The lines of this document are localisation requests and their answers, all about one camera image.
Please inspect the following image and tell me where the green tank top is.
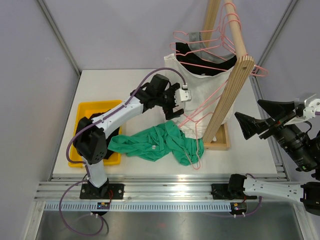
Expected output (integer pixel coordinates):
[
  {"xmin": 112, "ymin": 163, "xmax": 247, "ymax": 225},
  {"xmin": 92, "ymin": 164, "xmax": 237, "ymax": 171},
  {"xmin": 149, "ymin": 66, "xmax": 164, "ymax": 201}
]
[{"xmin": 107, "ymin": 119, "xmax": 205, "ymax": 166}]

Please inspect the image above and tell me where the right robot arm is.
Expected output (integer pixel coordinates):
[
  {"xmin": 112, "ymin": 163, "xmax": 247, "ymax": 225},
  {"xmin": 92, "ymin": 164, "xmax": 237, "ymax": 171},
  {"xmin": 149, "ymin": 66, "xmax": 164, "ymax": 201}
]
[{"xmin": 211, "ymin": 93, "xmax": 320, "ymax": 216}]

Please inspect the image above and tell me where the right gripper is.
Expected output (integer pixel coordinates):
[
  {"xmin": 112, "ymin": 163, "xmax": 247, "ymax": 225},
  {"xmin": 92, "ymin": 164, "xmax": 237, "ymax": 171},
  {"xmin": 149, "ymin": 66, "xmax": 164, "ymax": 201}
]
[{"xmin": 233, "ymin": 98, "xmax": 317, "ymax": 170}]

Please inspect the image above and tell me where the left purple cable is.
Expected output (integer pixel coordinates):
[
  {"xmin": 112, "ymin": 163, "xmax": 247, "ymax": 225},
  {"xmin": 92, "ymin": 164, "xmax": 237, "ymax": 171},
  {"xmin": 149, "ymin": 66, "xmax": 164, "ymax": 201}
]
[{"xmin": 58, "ymin": 67, "xmax": 188, "ymax": 236}]

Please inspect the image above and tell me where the grey tank top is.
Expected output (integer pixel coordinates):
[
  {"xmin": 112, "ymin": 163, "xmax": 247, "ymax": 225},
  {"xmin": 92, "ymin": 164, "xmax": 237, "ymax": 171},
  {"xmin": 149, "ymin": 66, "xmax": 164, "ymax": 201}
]
[{"xmin": 188, "ymin": 32, "xmax": 234, "ymax": 64}]

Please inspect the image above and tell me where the black tank top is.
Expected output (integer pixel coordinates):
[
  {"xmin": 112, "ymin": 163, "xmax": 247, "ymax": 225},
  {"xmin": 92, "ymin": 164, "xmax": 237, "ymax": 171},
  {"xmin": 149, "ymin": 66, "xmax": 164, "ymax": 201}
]
[
  {"xmin": 175, "ymin": 42, "xmax": 237, "ymax": 76},
  {"xmin": 89, "ymin": 107, "xmax": 121, "ymax": 161}
]

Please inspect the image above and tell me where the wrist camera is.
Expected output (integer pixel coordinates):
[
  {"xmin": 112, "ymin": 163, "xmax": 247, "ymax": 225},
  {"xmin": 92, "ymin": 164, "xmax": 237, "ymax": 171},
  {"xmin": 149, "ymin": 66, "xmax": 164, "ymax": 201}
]
[
  {"xmin": 174, "ymin": 84, "xmax": 192, "ymax": 103},
  {"xmin": 294, "ymin": 92, "xmax": 320, "ymax": 123}
]

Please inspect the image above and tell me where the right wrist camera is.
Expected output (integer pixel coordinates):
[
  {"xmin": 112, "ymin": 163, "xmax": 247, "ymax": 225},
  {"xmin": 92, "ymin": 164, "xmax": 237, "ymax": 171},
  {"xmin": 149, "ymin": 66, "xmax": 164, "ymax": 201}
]
[{"xmin": 294, "ymin": 92, "xmax": 320, "ymax": 123}]

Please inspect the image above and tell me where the slotted cable duct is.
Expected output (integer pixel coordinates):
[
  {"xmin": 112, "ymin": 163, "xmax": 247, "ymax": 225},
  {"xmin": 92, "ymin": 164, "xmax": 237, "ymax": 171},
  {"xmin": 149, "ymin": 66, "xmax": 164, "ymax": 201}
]
[{"xmin": 44, "ymin": 201, "xmax": 231, "ymax": 212}]

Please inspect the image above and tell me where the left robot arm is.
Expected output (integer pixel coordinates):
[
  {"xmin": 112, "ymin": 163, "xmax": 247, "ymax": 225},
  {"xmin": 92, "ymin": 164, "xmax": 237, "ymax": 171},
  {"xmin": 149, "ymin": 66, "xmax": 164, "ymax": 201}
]
[{"xmin": 72, "ymin": 74, "xmax": 192, "ymax": 200}]

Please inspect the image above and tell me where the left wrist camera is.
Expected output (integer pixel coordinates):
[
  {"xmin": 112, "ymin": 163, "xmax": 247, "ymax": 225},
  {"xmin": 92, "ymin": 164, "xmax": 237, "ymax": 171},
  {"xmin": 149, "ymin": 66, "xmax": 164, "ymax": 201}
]
[{"xmin": 174, "ymin": 84, "xmax": 192, "ymax": 103}]

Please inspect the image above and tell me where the left aluminium frame post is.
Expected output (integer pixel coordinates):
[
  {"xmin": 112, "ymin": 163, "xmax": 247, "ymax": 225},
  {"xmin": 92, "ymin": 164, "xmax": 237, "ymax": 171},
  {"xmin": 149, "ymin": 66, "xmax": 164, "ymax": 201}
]
[{"xmin": 36, "ymin": 0, "xmax": 82, "ymax": 78}]

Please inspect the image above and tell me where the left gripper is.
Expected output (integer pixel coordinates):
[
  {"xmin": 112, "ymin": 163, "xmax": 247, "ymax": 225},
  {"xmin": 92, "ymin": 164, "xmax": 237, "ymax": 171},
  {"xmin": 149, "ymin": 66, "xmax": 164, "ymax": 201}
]
[{"xmin": 155, "ymin": 83, "xmax": 184, "ymax": 120}]

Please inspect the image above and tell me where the wooden hanger rack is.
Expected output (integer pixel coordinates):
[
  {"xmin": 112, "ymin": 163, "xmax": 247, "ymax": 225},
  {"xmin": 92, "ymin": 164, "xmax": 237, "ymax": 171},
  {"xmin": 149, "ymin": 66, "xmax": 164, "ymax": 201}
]
[{"xmin": 202, "ymin": 0, "xmax": 255, "ymax": 151}]

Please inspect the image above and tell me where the yellow plastic tray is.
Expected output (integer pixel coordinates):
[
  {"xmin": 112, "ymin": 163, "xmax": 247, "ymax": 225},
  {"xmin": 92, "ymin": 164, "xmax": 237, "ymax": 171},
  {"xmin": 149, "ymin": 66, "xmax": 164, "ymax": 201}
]
[{"xmin": 67, "ymin": 100, "xmax": 122, "ymax": 168}]

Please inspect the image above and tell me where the aluminium frame post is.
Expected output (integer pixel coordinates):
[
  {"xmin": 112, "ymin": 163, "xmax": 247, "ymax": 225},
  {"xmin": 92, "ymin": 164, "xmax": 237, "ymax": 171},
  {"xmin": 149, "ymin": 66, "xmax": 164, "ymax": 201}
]
[
  {"xmin": 257, "ymin": 0, "xmax": 301, "ymax": 67},
  {"xmin": 36, "ymin": 0, "xmax": 82, "ymax": 78}
]

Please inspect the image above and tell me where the aluminium mounting rail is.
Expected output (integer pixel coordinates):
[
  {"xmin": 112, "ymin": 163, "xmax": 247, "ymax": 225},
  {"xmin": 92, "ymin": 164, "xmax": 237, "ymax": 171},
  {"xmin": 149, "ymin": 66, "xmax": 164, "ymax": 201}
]
[{"xmin": 34, "ymin": 176, "xmax": 304, "ymax": 203}]

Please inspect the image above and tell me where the right aluminium frame post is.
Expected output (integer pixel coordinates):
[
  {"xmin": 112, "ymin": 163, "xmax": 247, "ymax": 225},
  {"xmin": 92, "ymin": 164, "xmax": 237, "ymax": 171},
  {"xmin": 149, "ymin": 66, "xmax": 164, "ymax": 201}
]
[{"xmin": 257, "ymin": 0, "xmax": 301, "ymax": 67}]

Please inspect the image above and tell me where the white tank top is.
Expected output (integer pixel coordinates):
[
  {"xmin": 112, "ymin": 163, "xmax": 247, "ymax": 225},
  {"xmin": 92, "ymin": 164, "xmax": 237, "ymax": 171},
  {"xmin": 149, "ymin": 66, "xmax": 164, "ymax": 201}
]
[{"xmin": 164, "ymin": 53, "xmax": 235, "ymax": 139}]

